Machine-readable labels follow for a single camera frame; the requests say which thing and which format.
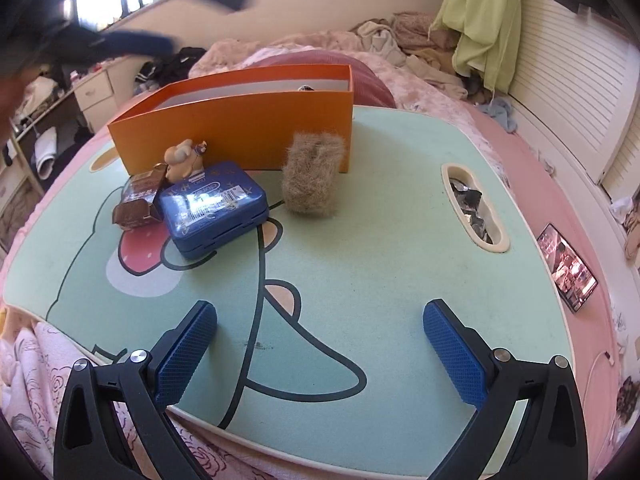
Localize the small brown box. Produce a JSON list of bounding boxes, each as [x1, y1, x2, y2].
[[111, 164, 168, 231]]

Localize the pink floral duvet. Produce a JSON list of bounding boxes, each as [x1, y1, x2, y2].
[[187, 30, 491, 126]]

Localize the dark floral item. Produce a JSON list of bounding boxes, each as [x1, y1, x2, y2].
[[615, 380, 640, 426]]

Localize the beige toy figurine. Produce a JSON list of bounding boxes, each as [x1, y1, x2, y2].
[[164, 139, 208, 183]]

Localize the brown furry block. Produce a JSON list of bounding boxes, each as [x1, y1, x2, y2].
[[281, 130, 347, 218]]

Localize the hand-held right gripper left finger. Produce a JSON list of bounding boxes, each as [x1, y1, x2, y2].
[[52, 300, 218, 480]]

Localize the blue metal tin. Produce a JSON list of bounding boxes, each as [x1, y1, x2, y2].
[[158, 161, 270, 261]]

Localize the black clothes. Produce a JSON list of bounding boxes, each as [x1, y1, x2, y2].
[[134, 47, 207, 93]]

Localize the light blue cloth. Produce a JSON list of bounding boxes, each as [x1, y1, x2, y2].
[[480, 96, 518, 133]]

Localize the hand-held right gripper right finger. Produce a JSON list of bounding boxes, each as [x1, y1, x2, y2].
[[422, 299, 588, 480]]

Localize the white slatted panel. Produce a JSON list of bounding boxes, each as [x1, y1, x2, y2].
[[505, 0, 640, 196]]

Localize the pile of beige clothes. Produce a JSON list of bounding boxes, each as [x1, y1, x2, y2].
[[350, 11, 481, 96]]

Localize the light green hanging garment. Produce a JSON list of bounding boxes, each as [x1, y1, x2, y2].
[[429, 0, 522, 92]]

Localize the smartphone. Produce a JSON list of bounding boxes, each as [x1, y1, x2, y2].
[[536, 223, 599, 314]]

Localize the green cartoon-print desktop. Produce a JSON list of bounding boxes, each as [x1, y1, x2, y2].
[[2, 105, 573, 478]]

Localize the orange cardboard box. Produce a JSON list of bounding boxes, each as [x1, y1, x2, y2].
[[107, 63, 355, 177]]

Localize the white drawer cabinet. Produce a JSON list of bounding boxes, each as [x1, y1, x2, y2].
[[74, 69, 121, 131]]

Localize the crumpled foil wrappers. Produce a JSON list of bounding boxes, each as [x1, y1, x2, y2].
[[448, 176, 502, 243]]

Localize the white cloth item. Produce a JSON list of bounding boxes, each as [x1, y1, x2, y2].
[[32, 127, 58, 181]]

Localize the cream garment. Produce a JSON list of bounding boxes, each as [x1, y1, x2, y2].
[[22, 77, 57, 111]]

